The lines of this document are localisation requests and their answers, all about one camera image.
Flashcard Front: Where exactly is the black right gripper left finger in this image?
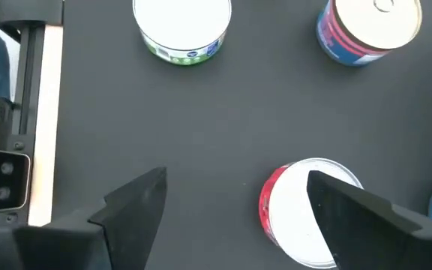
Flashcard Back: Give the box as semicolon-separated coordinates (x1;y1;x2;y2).
0;166;169;270

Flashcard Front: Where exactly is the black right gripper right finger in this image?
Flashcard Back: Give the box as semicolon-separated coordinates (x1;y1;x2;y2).
305;169;432;270

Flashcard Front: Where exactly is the red tuna can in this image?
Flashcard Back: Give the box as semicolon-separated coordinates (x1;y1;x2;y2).
258;157;365;269

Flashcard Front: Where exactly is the green label tuna can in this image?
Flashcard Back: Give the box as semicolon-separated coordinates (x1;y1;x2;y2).
132;0;233;67

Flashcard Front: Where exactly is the black table-level camera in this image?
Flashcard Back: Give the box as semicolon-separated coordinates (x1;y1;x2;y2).
0;148;32;218

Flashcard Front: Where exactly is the black metal table frame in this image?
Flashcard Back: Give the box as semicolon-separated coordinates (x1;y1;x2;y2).
0;0;65;228

